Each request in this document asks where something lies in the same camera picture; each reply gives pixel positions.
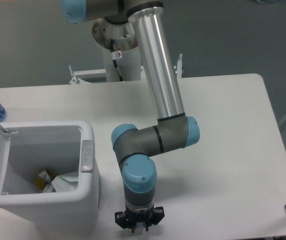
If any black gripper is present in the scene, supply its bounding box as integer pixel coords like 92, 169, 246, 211
114, 203, 165, 232

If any white open trash can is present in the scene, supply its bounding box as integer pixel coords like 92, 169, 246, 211
0, 120, 100, 234

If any white plastic wrapper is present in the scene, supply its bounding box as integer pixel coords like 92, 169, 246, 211
52, 171, 79, 193

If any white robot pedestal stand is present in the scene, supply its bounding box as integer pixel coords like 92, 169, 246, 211
69, 18, 147, 85

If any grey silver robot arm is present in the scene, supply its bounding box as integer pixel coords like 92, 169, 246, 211
60, 0, 200, 230

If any yellow white trash in bin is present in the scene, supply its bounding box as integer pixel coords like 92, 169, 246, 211
35, 169, 58, 193

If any black cable on pedestal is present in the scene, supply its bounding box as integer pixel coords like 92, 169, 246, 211
109, 38, 124, 82

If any crushed clear plastic bottle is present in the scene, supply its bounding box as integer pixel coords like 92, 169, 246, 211
135, 222, 145, 229

